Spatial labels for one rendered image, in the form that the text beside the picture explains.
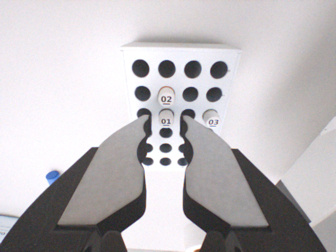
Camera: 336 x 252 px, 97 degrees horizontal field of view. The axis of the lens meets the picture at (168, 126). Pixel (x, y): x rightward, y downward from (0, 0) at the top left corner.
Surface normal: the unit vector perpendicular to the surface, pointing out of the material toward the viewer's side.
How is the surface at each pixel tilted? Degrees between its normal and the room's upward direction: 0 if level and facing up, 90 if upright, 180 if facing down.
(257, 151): 0
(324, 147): 0
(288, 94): 0
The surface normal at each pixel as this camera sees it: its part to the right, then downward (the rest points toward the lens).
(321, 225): -0.99, -0.14
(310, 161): 0.00, 0.55
